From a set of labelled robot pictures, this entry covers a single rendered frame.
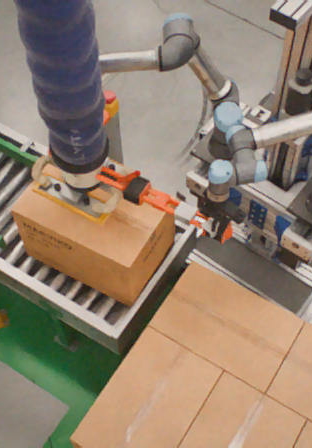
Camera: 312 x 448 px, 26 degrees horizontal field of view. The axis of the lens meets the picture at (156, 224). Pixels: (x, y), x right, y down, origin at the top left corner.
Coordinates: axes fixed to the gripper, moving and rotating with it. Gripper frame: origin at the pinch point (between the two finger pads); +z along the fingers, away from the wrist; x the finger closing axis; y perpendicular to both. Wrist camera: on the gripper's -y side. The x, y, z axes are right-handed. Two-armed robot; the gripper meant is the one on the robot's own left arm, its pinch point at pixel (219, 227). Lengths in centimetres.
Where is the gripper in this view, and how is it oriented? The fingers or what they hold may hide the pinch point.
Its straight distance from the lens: 246.3
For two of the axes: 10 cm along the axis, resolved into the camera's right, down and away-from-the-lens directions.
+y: -8.6, -4.2, 2.8
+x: -5.1, 7.3, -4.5
